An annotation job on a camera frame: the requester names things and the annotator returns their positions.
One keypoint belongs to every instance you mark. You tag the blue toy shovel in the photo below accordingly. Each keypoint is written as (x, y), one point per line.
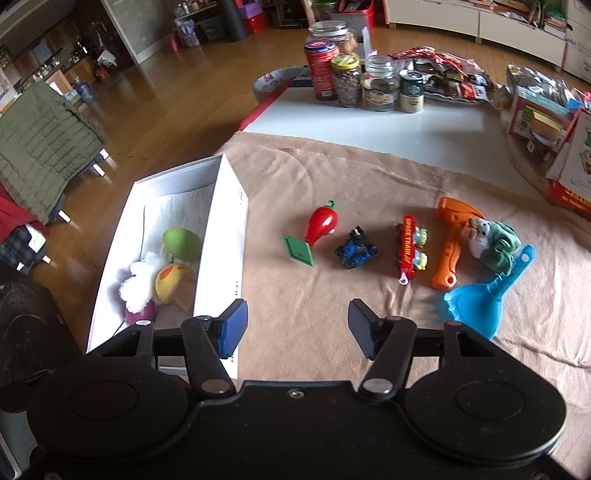
(475, 304)

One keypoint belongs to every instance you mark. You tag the purple toy egg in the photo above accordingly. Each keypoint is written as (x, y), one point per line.
(143, 314)

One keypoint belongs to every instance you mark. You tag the green quilted jacket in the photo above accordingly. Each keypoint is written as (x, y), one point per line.
(41, 143)

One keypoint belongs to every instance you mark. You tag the printed cardboard box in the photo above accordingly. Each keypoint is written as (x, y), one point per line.
(531, 124)

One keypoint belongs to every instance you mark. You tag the beige blanket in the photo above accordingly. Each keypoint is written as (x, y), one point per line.
(323, 175)

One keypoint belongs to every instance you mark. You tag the white plush bear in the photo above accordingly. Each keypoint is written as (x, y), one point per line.
(138, 286)

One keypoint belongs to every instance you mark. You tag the green plush toy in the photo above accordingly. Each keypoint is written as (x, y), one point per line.
(496, 249)

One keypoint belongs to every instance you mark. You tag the green coffee can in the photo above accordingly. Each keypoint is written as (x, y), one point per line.
(412, 94)

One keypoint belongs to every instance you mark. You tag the orange toy axe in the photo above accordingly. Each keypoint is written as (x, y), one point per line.
(450, 258)

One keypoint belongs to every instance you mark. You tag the pile of snack packets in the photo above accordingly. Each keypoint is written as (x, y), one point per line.
(452, 74)

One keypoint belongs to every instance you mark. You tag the green toy egg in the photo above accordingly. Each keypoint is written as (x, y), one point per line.
(182, 242)

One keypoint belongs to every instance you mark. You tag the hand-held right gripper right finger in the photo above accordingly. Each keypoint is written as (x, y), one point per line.
(362, 330)

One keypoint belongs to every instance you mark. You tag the red cloth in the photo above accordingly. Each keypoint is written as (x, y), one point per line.
(16, 212)

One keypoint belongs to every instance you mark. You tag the desk calendar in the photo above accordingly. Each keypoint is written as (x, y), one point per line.
(572, 157)

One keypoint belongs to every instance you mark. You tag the grey trash bin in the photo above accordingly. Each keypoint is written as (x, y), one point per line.
(272, 81)

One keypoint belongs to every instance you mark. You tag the white cardboard box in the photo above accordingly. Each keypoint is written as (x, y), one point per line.
(217, 230)

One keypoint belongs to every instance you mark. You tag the green-lidded seed jar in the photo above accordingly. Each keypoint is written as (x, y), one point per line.
(346, 85)

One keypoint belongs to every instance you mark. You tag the black leather sofa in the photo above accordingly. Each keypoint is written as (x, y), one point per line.
(32, 332)

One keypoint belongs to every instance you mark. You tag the white boxes with drawings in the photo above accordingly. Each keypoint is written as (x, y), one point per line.
(579, 37)

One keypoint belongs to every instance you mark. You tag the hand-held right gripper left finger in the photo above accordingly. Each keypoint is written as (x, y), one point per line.
(233, 327)

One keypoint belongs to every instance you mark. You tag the green plastic card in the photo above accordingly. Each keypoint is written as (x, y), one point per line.
(298, 250)

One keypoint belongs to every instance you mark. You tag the yellow spotted toy egg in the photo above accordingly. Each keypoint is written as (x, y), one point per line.
(168, 284)

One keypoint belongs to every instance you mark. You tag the red chili pepper toy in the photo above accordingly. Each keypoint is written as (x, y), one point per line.
(321, 224)

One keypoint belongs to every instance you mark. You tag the red tin can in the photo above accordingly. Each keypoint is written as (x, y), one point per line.
(321, 74)

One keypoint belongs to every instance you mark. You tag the clear water bottle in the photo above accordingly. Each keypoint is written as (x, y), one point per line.
(83, 90)

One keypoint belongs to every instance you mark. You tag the red toy train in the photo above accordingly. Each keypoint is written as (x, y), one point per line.
(408, 240)

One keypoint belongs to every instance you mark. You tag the white low cabinet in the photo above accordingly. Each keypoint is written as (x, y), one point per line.
(508, 27)

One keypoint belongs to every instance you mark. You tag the blue toy car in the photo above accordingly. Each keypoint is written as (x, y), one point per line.
(353, 251)

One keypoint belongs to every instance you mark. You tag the clear glass jar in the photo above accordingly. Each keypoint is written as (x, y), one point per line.
(381, 92)

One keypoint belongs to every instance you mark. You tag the red bottle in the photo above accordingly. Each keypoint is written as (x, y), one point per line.
(174, 42)

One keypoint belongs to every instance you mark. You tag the pile of foil packets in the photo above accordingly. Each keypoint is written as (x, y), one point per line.
(540, 87)

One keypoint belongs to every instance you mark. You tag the large glass cookie jar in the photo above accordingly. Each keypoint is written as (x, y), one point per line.
(330, 30)

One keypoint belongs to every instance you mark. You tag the plaid cloth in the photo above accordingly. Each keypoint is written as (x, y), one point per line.
(18, 247)

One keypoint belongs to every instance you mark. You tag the red storage bin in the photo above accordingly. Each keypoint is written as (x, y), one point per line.
(358, 11)

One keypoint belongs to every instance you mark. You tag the black cylinder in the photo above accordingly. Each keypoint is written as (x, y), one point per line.
(233, 21)

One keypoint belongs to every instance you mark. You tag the blue and white small box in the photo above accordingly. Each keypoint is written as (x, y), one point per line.
(301, 81)

